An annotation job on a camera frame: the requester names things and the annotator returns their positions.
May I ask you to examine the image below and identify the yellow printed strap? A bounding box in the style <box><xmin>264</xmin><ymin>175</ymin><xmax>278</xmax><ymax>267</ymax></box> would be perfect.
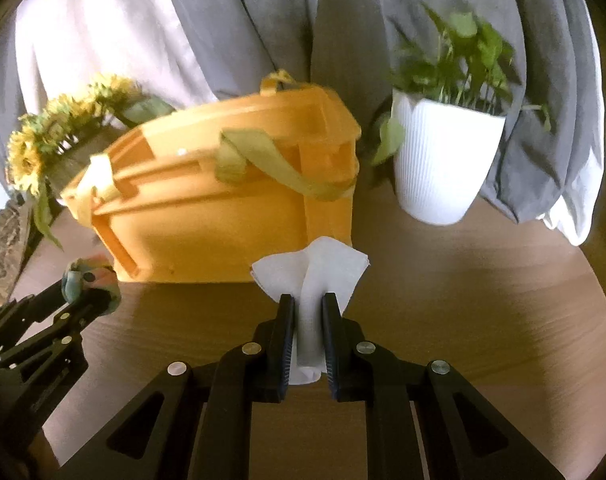
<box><xmin>260</xmin><ymin>70</ymin><xmax>299</xmax><ymax>96</ymax></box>

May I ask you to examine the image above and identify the grey curtain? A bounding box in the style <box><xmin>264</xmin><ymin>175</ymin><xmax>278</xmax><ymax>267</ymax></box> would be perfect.
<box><xmin>0</xmin><ymin>0</ymin><xmax>598</xmax><ymax>226</ymax></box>

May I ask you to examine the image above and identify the artificial sunflower bouquet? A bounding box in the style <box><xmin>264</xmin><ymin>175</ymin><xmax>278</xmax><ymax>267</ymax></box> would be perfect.
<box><xmin>6</xmin><ymin>74</ymin><xmax>176</xmax><ymax>251</ymax></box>

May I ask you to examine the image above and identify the green fabric strap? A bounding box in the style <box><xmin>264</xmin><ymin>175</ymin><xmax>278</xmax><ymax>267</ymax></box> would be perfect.
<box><xmin>214</xmin><ymin>129</ymin><xmax>355</xmax><ymax>202</ymax></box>

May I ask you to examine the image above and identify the colourful plush toy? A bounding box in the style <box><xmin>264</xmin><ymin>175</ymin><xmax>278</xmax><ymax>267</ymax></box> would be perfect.
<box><xmin>62</xmin><ymin>256</ymin><xmax>121</xmax><ymax>316</ymax></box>

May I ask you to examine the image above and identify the green plant in white pot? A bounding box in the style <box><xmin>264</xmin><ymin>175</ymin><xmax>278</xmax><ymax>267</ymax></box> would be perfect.
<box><xmin>372</xmin><ymin>2</ymin><xmax>554</xmax><ymax>226</ymax></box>

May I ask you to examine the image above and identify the white cloth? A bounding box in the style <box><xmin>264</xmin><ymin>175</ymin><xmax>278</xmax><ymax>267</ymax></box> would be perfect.
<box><xmin>249</xmin><ymin>236</ymin><xmax>370</xmax><ymax>386</ymax></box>

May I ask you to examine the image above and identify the woven brown mat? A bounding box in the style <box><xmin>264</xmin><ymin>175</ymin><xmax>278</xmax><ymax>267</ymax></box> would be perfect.
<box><xmin>0</xmin><ymin>200</ymin><xmax>34</xmax><ymax>306</ymax></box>

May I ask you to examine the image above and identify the pale yellow fabric strap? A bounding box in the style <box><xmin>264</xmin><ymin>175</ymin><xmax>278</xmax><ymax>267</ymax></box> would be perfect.
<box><xmin>74</xmin><ymin>152</ymin><xmax>124</xmax><ymax>228</ymax></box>

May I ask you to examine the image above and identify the white curtain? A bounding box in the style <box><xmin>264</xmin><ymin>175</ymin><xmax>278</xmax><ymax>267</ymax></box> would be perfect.
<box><xmin>13</xmin><ymin>0</ymin><xmax>274</xmax><ymax>116</ymax></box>
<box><xmin>540</xmin><ymin>0</ymin><xmax>606</xmax><ymax>246</ymax></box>

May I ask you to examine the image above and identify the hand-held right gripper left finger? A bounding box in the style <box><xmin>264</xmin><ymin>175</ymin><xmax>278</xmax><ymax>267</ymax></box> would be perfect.
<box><xmin>58</xmin><ymin>294</ymin><xmax>296</xmax><ymax>480</ymax></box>

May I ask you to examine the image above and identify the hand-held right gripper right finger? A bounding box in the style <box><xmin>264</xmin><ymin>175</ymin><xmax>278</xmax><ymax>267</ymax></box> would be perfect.
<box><xmin>321</xmin><ymin>292</ymin><xmax>568</xmax><ymax>480</ymax></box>

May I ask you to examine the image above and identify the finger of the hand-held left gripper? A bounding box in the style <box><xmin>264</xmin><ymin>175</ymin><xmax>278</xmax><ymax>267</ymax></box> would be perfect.
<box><xmin>0</xmin><ymin>291</ymin><xmax>113</xmax><ymax>376</ymax></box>
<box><xmin>0</xmin><ymin>280</ymin><xmax>70</xmax><ymax>347</ymax></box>

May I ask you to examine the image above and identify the orange plastic storage box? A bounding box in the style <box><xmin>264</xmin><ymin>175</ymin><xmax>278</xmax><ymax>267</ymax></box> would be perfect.
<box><xmin>63</xmin><ymin>85</ymin><xmax>362</xmax><ymax>285</ymax></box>

